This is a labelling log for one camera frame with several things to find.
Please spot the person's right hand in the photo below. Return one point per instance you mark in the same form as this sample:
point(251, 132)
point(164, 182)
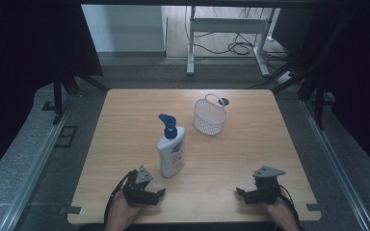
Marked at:
point(279, 213)

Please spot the aluminium floor rail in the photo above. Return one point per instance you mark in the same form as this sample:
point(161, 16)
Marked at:
point(35, 166)
point(337, 166)

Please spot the white metal desk frame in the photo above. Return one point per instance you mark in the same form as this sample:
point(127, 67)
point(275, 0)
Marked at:
point(228, 25)

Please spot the white plastic mesh basket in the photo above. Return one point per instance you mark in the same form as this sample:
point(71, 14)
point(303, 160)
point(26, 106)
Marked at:
point(209, 117)

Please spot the dark curtain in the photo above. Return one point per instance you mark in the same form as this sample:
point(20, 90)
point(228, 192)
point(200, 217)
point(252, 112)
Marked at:
point(29, 48)
point(359, 64)

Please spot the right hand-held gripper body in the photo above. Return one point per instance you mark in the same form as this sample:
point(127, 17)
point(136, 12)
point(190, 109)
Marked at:
point(265, 189)

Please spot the black metal stand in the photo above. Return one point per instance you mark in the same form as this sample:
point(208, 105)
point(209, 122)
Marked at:
point(58, 96)
point(318, 93)

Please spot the white pump bottle blue cap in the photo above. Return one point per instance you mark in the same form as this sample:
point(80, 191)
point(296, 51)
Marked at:
point(171, 154)

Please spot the white power strip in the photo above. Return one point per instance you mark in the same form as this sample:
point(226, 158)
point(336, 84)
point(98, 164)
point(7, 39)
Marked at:
point(285, 77)

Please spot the black rectangular floor frame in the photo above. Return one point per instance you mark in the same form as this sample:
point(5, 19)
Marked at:
point(66, 136)

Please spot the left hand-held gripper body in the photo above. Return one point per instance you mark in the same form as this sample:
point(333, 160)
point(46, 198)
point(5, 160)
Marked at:
point(134, 191)

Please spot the person's left hand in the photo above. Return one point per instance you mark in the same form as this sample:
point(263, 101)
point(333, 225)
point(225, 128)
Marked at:
point(122, 215)

